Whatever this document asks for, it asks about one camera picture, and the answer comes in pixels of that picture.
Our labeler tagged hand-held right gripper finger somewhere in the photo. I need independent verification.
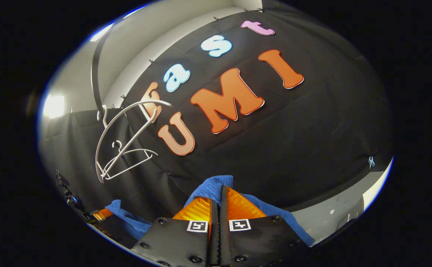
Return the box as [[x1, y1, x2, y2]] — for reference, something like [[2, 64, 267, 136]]
[[219, 185, 302, 267], [131, 197, 219, 267]]

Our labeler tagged blue corduroy jacket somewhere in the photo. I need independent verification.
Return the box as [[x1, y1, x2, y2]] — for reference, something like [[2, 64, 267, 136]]
[[105, 175, 316, 248]]

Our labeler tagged white plastic hanger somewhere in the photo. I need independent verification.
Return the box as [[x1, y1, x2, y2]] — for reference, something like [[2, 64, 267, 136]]
[[103, 140, 159, 180], [95, 99, 172, 183]]

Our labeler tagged black clothes rack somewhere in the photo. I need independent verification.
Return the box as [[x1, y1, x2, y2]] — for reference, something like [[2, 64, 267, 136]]
[[91, 20, 109, 113]]

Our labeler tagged ceiling light panel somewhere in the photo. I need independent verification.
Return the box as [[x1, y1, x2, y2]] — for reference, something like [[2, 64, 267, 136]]
[[42, 93, 66, 119]]

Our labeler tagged black backdrop cloth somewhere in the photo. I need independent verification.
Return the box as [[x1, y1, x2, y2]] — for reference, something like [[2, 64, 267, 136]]
[[40, 0, 394, 227]]

